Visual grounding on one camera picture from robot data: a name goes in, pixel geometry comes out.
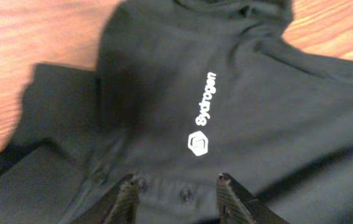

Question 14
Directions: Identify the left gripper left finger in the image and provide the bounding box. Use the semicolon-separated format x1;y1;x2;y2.
70;174;139;224

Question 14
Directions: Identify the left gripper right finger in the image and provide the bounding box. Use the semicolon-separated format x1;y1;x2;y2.
216;173;289;224

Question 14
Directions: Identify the black polo shirt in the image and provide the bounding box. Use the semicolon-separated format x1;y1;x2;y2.
0;1;353;223

